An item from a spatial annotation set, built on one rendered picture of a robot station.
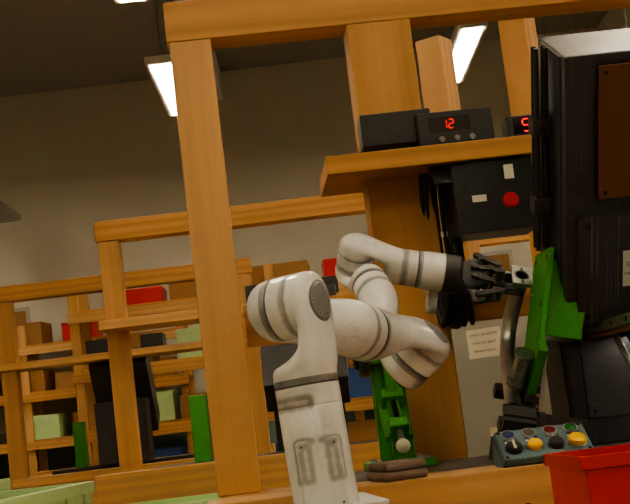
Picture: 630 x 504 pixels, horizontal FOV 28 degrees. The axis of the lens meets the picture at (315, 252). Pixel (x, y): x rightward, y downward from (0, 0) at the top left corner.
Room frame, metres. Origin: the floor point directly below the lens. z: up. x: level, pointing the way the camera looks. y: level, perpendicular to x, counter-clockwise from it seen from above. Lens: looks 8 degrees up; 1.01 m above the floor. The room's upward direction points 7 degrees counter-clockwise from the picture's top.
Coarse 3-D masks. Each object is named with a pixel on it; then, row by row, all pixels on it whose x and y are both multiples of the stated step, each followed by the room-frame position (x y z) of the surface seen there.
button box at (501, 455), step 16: (496, 432) 2.11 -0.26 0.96; (544, 432) 2.09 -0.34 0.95; (560, 432) 2.09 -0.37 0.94; (496, 448) 2.10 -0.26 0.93; (528, 448) 2.06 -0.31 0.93; (544, 448) 2.06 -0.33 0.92; (560, 448) 2.06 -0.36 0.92; (576, 448) 2.06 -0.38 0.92; (496, 464) 2.11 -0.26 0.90; (512, 464) 2.05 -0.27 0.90; (528, 464) 2.05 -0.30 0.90
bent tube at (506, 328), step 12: (516, 276) 2.39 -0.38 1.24; (528, 276) 2.40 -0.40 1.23; (516, 300) 2.42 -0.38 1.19; (504, 312) 2.45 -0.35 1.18; (516, 312) 2.44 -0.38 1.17; (504, 324) 2.45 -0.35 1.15; (516, 324) 2.45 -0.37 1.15; (504, 336) 2.45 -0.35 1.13; (504, 348) 2.44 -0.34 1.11; (504, 360) 2.41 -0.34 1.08; (504, 372) 2.39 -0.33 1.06; (504, 384) 2.36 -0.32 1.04; (504, 396) 2.34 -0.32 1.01; (516, 396) 2.33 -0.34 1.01
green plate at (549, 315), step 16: (544, 256) 2.31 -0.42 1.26; (544, 272) 2.29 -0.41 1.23; (544, 288) 2.28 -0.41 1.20; (560, 288) 2.29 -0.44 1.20; (544, 304) 2.28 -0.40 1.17; (560, 304) 2.29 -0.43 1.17; (576, 304) 2.30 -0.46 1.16; (528, 320) 2.38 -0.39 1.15; (544, 320) 2.28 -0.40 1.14; (560, 320) 2.29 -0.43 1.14; (576, 320) 2.30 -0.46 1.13; (528, 336) 2.37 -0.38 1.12; (544, 336) 2.28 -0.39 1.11; (560, 336) 2.29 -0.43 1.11; (576, 336) 2.29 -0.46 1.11
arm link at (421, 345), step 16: (400, 320) 2.03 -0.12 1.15; (416, 320) 2.10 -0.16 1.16; (400, 336) 2.00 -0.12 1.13; (416, 336) 2.05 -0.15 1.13; (432, 336) 2.10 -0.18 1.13; (384, 352) 1.98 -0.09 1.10; (400, 352) 2.12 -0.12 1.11; (416, 352) 2.11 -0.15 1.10; (432, 352) 2.10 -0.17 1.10; (448, 352) 2.14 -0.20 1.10; (416, 368) 2.12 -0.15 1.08; (432, 368) 2.13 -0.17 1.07
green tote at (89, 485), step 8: (32, 488) 1.99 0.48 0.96; (40, 488) 1.99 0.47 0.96; (48, 488) 1.99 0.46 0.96; (56, 488) 1.82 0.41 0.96; (64, 488) 1.85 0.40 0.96; (72, 488) 1.88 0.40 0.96; (80, 488) 1.92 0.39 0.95; (88, 488) 1.96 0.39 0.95; (0, 496) 2.00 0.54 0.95; (8, 496) 1.99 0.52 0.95; (16, 496) 1.67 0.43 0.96; (24, 496) 1.68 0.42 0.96; (32, 496) 1.71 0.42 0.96; (40, 496) 1.74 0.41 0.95; (48, 496) 1.77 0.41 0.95; (56, 496) 1.81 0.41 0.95; (64, 496) 1.84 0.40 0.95; (72, 496) 1.88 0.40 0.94; (80, 496) 1.93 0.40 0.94; (88, 496) 1.97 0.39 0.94
